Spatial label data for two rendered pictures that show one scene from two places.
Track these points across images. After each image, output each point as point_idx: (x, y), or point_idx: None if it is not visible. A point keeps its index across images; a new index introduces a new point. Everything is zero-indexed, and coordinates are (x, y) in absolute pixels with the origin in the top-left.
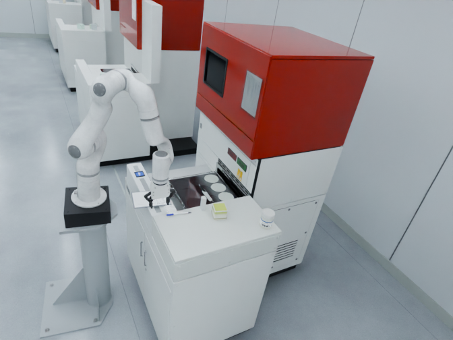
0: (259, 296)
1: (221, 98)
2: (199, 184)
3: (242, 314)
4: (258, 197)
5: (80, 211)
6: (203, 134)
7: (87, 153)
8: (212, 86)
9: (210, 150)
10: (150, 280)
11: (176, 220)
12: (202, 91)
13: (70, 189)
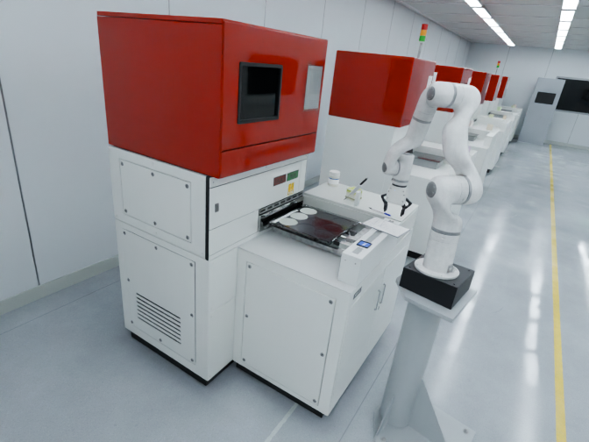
0: None
1: (275, 122)
2: (367, 177)
3: None
4: None
5: (455, 265)
6: (223, 215)
7: None
8: (254, 117)
9: (243, 218)
10: (384, 299)
11: (386, 211)
12: (237, 140)
13: (452, 283)
